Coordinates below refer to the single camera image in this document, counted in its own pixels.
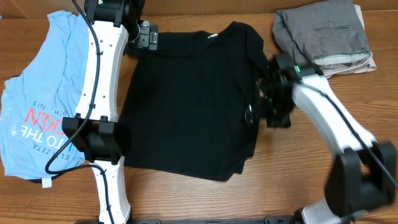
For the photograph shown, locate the black t-shirt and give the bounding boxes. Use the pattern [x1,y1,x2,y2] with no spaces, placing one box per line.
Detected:
[119,22,268,181]

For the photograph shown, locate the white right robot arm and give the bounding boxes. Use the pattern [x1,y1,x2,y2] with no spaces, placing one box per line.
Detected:
[244,55,397,224]

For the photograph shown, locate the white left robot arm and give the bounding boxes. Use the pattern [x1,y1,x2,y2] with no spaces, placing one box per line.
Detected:
[62,0,157,223]

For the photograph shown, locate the folded grey trousers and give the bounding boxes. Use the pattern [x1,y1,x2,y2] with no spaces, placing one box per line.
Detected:
[272,1,372,75]

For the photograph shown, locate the light blue printed t-shirt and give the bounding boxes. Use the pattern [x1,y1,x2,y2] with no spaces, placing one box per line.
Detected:
[1,11,89,182]

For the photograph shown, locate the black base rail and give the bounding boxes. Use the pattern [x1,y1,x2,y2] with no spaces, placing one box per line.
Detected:
[74,214,302,224]

